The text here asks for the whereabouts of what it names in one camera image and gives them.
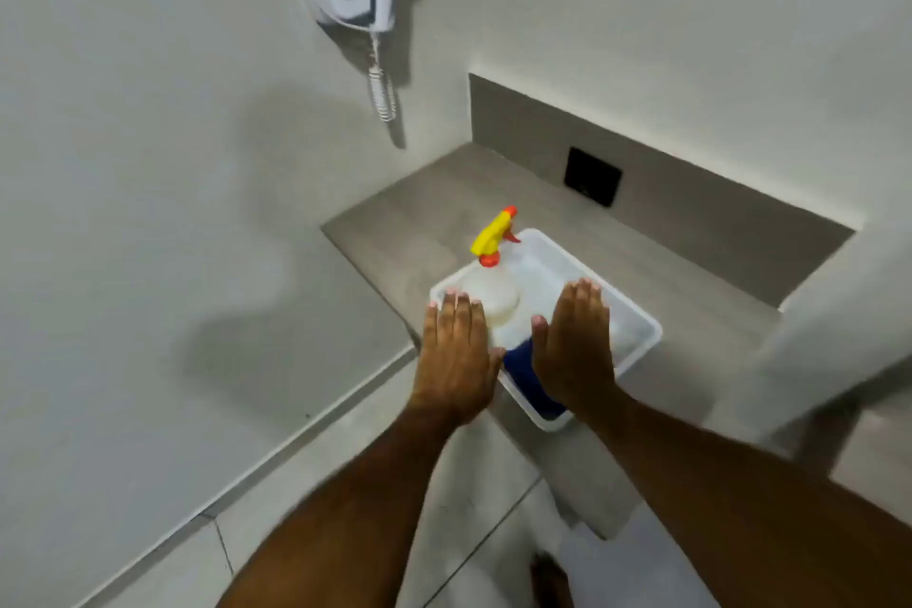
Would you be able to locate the person's left hand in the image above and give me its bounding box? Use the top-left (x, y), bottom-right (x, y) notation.
top-left (408, 289), bottom-right (507, 428)

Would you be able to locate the person's left forearm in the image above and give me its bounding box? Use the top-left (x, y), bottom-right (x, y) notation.
top-left (216, 404), bottom-right (464, 608)

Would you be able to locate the white plastic tray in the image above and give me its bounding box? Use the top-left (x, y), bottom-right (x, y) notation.
top-left (429, 228), bottom-right (664, 432)

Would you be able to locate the person's right forearm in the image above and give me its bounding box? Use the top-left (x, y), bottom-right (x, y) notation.
top-left (570, 388), bottom-right (912, 608)

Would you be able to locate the black wall socket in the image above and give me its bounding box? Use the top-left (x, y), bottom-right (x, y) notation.
top-left (563, 146), bottom-right (624, 209)

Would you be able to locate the spray bottle with yellow trigger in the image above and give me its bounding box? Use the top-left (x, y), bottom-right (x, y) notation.
top-left (459, 206), bottom-right (523, 330)

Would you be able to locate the white coiled cord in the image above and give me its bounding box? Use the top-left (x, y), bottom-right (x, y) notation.
top-left (366, 30), bottom-right (399, 124)

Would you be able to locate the blue cloth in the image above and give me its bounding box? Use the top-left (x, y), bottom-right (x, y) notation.
top-left (503, 338), bottom-right (568, 421)

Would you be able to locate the person's right hand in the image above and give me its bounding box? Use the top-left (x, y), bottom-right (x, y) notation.
top-left (530, 278), bottom-right (618, 416)

